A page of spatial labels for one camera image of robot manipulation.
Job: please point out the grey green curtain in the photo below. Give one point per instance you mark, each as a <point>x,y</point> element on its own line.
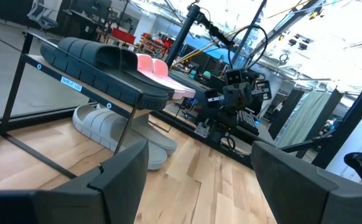
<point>303,119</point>

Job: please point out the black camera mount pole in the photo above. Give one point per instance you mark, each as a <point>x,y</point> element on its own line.
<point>180,40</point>

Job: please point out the small parts storage rack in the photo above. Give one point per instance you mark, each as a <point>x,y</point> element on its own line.
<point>154,45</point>

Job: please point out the black rubber slide sandal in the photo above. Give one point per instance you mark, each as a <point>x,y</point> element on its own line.
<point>156,85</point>
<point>84,71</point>

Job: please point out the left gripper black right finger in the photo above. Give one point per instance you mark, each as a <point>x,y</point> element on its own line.
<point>286,186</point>

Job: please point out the wooden shelf with black frame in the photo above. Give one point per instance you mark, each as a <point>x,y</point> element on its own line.
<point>84,90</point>

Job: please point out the black metal rig frame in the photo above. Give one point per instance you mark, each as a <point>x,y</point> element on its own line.
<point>349,124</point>

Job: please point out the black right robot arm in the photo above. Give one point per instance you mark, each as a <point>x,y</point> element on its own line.
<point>224,124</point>

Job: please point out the grey office chair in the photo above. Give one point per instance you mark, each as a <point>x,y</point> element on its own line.
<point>42,14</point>

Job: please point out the red storage box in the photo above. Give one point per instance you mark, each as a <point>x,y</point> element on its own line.
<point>123,35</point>

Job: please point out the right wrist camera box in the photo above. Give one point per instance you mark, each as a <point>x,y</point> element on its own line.
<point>234,76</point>

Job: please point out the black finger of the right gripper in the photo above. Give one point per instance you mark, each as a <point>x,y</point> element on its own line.
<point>213,99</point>
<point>263,90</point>

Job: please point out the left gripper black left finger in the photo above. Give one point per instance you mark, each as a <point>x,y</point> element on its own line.
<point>118,193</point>

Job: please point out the black computer keyboard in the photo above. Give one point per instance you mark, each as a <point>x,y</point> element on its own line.
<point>247,123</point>

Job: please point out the white shelf label sticker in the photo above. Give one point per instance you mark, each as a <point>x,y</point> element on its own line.
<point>71,84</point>

